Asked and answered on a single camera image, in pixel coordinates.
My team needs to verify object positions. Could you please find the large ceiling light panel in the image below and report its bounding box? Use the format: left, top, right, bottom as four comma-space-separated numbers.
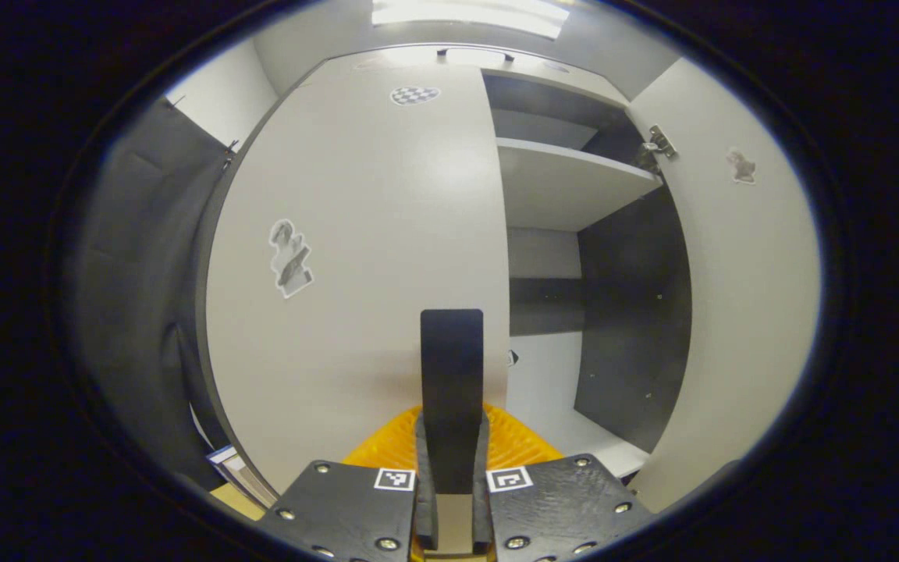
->
371, 0, 571, 40

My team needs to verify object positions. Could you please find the grey double-door shoe cabinet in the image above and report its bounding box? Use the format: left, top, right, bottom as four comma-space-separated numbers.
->
325, 43, 692, 481

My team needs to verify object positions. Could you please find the black backdrop cloth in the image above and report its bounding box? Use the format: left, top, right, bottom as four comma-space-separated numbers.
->
67, 98, 236, 493

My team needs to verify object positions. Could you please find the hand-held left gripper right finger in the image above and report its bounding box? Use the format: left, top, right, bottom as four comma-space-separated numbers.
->
469, 402, 657, 562

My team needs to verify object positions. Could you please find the grey cabinet door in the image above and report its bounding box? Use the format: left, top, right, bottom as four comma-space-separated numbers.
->
625, 59, 821, 514
206, 55, 511, 496

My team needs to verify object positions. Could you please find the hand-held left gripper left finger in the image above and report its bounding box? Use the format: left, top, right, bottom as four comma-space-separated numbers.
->
258, 402, 439, 562

